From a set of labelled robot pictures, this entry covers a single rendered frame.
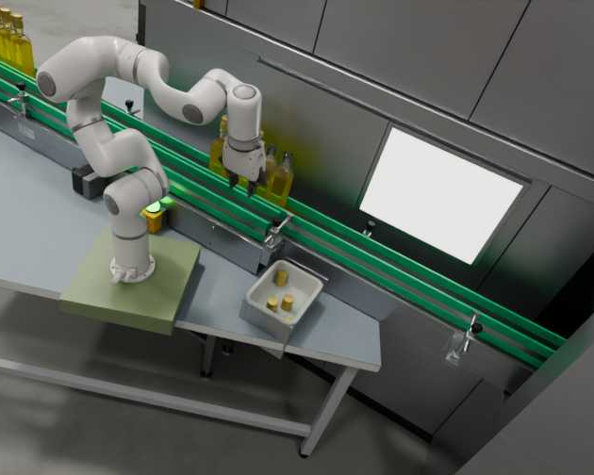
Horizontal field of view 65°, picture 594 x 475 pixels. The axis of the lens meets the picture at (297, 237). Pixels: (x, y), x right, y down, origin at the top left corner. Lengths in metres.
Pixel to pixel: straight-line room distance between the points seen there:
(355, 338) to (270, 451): 0.76
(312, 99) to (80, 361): 1.47
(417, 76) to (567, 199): 0.53
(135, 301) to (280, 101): 0.76
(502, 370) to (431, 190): 0.59
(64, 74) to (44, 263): 0.65
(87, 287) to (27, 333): 0.98
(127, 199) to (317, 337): 0.69
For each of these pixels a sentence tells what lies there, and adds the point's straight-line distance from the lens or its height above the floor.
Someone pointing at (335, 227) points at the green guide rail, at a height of 0.95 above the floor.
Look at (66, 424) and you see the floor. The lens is 2.12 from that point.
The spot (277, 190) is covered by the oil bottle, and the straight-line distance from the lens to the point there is 1.51.
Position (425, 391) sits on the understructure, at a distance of 2.07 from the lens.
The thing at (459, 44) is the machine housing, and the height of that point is 1.57.
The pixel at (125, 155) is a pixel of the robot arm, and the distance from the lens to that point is 1.26.
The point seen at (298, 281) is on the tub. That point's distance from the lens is 1.53.
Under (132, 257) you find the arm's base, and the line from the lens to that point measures 1.37.
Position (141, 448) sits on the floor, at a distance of 2.05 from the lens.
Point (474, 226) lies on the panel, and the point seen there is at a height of 1.12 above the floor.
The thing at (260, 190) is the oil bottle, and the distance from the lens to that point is 1.55.
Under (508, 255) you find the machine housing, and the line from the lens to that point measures 1.59.
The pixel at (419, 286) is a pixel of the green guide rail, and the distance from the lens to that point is 1.48.
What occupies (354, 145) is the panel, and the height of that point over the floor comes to 1.20.
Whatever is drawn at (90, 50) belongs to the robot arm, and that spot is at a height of 1.45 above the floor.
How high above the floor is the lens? 1.87
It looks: 39 degrees down
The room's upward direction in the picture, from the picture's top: 18 degrees clockwise
